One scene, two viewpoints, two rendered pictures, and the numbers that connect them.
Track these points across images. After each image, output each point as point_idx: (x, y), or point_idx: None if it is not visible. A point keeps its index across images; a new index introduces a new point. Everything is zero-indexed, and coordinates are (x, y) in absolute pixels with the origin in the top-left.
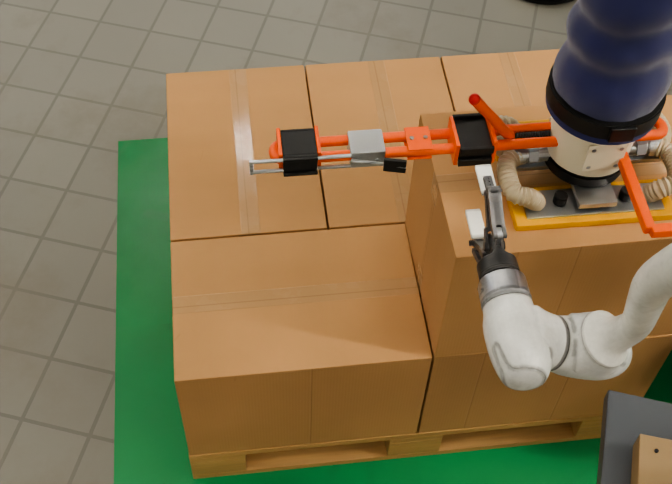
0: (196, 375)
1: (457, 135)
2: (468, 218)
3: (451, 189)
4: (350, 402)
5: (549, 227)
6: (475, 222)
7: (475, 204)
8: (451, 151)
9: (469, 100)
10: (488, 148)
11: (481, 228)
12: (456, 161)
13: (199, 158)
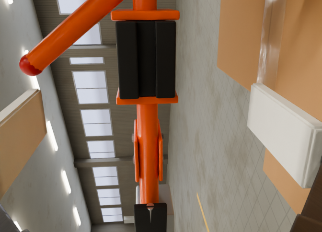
0: None
1: (118, 90)
2: (259, 139)
3: (272, 83)
4: None
5: None
6: (270, 128)
7: (303, 47)
8: (144, 106)
9: (31, 75)
10: (116, 37)
11: (287, 124)
12: (165, 98)
13: (304, 201)
